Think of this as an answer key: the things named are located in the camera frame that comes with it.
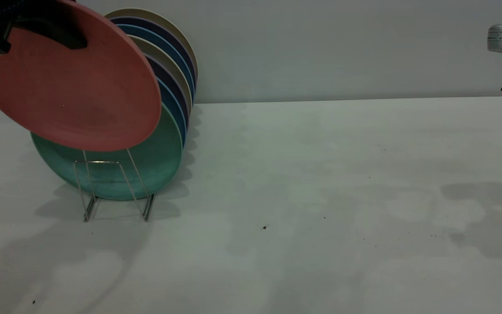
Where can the pink round plate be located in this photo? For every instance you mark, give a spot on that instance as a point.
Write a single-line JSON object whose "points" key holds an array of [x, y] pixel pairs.
{"points": [[72, 91]]}

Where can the beige round plate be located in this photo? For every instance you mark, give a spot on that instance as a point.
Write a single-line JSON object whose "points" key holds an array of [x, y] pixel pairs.
{"points": [[185, 39], [174, 69]]}

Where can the blue round plate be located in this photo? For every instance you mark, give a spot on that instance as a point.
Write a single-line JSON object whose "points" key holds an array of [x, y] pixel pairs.
{"points": [[177, 113], [177, 52]]}

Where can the dark purple round plate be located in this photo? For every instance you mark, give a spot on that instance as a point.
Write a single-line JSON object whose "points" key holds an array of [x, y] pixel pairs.
{"points": [[181, 43], [177, 89]]}

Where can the green round plate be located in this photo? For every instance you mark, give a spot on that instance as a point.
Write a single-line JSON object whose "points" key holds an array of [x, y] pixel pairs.
{"points": [[159, 161]]}

